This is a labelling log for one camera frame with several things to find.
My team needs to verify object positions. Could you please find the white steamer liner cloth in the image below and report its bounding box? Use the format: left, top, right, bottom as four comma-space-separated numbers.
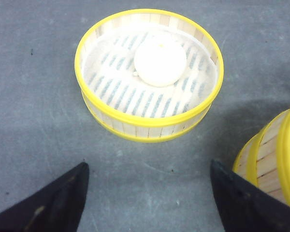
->
82, 24, 218, 118

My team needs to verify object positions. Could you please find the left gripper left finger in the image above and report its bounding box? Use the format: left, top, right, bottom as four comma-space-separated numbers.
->
0, 162, 89, 232

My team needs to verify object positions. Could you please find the front bamboo steamer tray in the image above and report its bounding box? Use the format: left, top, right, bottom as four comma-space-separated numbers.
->
232, 109, 290, 206

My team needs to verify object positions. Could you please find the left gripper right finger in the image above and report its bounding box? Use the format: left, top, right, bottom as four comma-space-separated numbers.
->
211, 160, 290, 232

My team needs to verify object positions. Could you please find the large white bun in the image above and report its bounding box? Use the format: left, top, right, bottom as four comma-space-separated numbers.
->
133, 39, 187, 87

